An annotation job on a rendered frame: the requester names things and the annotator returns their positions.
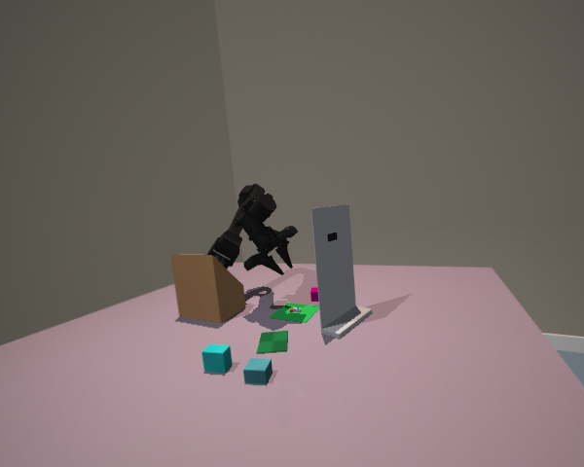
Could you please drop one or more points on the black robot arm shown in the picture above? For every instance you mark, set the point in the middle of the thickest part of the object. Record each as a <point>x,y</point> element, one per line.
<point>253,209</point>

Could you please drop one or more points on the teal cube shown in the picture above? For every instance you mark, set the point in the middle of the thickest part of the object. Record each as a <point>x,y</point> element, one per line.
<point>258,371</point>
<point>216,358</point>

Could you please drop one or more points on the grey panel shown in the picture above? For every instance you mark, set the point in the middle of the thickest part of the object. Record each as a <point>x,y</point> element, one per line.
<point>334,271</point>

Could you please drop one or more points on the dark green flat square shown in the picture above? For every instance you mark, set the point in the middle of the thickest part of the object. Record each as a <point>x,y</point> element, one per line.
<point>272,342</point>

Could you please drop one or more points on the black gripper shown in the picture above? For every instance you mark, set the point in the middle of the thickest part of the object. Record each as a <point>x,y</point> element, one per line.
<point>263,239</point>

